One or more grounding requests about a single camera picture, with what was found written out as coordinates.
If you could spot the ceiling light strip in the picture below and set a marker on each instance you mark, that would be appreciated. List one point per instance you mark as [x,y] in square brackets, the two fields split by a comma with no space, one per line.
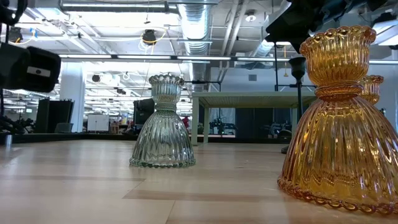
[143,57]

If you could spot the silver ribbed ventilation duct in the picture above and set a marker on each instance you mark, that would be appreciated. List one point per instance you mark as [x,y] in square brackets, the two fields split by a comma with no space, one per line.
[196,28]

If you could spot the black background monitor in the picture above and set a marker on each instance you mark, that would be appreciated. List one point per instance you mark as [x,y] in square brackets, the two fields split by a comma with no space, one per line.
[143,112]

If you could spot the green perforated metal shelf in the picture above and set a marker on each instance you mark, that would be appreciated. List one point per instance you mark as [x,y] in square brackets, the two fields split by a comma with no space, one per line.
[248,99]

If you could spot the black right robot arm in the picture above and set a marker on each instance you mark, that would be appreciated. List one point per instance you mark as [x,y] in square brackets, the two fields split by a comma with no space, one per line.
[348,7]

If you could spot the clear ribbed glass candle holder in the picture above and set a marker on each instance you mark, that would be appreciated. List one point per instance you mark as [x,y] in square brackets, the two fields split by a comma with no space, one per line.
[163,140]

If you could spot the white cabinet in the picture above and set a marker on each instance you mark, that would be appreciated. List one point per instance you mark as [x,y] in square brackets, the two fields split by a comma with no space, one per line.
[98,123]

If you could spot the black aluminium table frame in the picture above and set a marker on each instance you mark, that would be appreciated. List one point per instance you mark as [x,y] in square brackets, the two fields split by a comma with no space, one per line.
[93,137]

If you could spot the silver metal post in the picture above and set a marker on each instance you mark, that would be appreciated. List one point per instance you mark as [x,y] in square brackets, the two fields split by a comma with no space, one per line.
[8,140]

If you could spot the black ceiling device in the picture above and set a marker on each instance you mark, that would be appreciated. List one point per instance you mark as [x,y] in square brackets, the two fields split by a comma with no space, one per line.
[149,36]

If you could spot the black cabinets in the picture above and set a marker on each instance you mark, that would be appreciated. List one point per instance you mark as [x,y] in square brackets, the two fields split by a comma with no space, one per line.
[53,115]

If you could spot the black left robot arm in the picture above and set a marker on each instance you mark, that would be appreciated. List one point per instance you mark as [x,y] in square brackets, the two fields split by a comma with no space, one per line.
[6,12]

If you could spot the short black candlestick holder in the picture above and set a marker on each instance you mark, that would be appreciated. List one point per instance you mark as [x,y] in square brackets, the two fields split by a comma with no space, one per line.
[297,67]

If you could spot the black background bar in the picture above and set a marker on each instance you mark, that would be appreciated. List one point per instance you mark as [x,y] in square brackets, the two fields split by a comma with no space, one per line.
[286,86]

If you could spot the white column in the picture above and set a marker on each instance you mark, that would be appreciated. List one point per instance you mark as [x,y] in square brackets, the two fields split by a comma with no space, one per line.
[72,99]

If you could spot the amber ribbed glass candle holder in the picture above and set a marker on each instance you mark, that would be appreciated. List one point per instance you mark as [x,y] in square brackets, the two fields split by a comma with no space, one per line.
[339,140]
[373,88]

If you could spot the silver slanted ventilation duct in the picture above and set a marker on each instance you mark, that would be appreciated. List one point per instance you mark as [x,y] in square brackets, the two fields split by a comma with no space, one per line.
[262,49]

